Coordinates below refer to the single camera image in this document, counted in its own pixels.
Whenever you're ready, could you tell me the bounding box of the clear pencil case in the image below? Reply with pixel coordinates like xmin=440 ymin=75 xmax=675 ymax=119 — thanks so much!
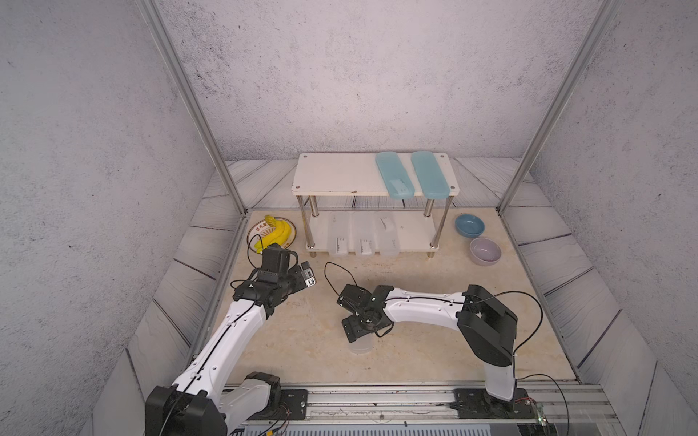
xmin=348 ymin=334 xmax=374 ymax=355
xmin=374 ymin=211 xmax=400 ymax=256
xmin=327 ymin=213 xmax=350 ymax=256
xmin=352 ymin=212 xmax=376 ymax=256

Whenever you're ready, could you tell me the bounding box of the teal pencil case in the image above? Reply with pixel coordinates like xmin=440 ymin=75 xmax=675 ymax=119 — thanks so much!
xmin=376 ymin=152 xmax=416 ymax=200
xmin=411 ymin=151 xmax=451 ymax=200

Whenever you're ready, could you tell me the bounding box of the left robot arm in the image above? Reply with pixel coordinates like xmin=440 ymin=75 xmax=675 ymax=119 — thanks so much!
xmin=145 ymin=262 xmax=316 ymax=435

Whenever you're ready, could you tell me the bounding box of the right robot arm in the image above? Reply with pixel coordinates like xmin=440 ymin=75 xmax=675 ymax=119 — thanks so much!
xmin=337 ymin=284 xmax=518 ymax=403

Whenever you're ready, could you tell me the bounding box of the white two-tier shelf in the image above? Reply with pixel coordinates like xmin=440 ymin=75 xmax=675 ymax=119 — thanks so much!
xmin=291 ymin=153 xmax=460 ymax=257

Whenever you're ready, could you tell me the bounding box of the yellow banana bunch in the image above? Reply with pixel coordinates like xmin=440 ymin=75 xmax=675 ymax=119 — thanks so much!
xmin=254 ymin=215 xmax=293 ymax=254

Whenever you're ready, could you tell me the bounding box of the patterned round plate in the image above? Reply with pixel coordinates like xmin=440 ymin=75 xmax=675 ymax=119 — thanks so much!
xmin=247 ymin=216 xmax=297 ymax=253

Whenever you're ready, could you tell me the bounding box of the purple ceramic bowl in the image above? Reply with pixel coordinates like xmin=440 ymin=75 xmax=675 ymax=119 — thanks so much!
xmin=469 ymin=237 xmax=503 ymax=266

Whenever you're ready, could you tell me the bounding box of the blue ceramic bowl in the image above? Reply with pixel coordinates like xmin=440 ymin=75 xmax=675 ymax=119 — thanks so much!
xmin=454 ymin=214 xmax=485 ymax=239

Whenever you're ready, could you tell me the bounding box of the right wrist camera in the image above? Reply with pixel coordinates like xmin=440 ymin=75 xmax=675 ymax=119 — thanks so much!
xmin=337 ymin=284 xmax=373 ymax=316

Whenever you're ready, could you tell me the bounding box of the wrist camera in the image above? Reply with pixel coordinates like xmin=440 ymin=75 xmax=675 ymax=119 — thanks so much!
xmin=337 ymin=284 xmax=373 ymax=316
xmin=257 ymin=243 xmax=298 ymax=283

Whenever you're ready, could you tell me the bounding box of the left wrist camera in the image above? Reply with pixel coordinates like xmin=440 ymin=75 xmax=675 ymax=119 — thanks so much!
xmin=257 ymin=243 xmax=298 ymax=283

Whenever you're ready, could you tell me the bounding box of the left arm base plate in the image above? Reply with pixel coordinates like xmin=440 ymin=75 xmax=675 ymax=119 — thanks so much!
xmin=246 ymin=389 xmax=308 ymax=421

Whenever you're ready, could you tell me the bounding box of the aluminium mounting rail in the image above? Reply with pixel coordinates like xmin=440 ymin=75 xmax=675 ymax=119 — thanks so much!
xmin=228 ymin=380 xmax=625 ymax=435

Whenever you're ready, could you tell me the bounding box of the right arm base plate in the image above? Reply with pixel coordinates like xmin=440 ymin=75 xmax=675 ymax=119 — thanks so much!
xmin=449 ymin=388 xmax=537 ymax=420

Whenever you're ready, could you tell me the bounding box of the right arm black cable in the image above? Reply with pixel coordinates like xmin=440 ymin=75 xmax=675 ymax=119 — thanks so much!
xmin=324 ymin=261 xmax=571 ymax=436

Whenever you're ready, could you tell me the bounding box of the left aluminium frame post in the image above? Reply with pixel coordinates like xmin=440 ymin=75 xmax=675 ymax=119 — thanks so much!
xmin=136 ymin=0 xmax=247 ymax=215

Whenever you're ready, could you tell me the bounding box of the aluminium frame post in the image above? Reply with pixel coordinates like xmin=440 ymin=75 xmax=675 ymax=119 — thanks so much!
xmin=136 ymin=0 xmax=247 ymax=215
xmin=496 ymin=0 xmax=622 ymax=217

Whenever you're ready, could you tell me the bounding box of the right aluminium frame post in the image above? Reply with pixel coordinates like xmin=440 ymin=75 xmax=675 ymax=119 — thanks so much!
xmin=496 ymin=0 xmax=622 ymax=217

